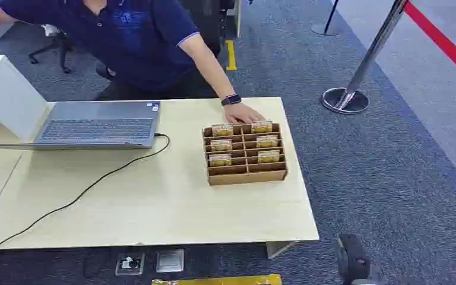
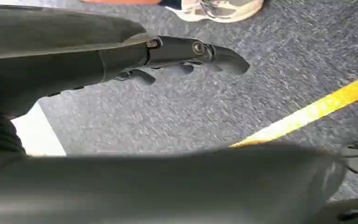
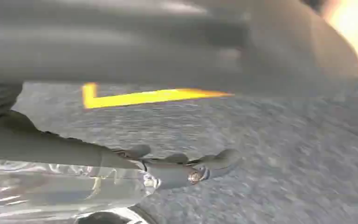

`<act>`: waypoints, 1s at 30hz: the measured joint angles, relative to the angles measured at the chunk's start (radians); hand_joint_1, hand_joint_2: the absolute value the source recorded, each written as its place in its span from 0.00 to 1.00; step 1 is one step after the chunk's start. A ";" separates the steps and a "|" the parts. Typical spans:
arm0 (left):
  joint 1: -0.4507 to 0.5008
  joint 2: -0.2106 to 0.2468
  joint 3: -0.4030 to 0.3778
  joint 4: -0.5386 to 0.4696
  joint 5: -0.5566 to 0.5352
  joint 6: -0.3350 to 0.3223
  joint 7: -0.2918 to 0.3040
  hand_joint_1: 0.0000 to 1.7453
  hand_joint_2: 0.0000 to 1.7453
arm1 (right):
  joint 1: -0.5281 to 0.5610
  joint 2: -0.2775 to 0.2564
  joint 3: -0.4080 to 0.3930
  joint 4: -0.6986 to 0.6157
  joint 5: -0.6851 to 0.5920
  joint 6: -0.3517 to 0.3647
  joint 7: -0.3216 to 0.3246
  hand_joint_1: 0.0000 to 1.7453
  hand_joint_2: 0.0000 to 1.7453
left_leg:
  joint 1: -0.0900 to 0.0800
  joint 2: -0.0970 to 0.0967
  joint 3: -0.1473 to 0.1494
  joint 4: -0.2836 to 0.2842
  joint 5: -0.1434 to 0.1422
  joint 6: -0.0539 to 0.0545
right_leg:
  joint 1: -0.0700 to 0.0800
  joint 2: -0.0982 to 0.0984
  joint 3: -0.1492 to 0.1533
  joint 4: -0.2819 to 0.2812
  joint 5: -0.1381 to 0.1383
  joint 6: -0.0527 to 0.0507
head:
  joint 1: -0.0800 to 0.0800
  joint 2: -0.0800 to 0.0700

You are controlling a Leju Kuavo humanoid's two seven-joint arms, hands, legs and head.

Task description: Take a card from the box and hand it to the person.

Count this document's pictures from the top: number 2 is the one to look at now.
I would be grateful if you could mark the white sheet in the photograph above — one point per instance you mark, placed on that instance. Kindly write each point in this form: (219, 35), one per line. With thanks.
(38, 136)

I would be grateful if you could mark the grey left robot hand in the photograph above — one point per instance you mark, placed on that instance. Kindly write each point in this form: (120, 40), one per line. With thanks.
(52, 61)

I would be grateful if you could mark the orange strip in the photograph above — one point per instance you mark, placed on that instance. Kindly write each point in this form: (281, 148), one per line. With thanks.
(120, 1)

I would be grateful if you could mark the yellow floor tape strip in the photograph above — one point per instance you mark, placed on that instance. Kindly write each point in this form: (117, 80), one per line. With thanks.
(315, 111)

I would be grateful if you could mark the dark grey rounded robot part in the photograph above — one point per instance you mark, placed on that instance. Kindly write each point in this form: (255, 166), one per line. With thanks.
(352, 213)

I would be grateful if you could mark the person's pale shoe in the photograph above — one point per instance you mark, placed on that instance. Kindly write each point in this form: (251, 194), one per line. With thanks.
(225, 10)

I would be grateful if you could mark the person's leg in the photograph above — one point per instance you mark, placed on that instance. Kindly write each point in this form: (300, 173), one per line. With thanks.
(170, 3)

